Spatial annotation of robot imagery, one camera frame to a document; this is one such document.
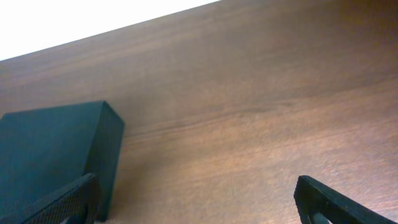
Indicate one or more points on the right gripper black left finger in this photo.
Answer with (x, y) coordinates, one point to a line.
(76, 202)

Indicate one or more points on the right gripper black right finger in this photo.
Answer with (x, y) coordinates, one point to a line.
(318, 203)

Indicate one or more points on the black gift box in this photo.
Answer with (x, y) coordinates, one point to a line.
(44, 149)

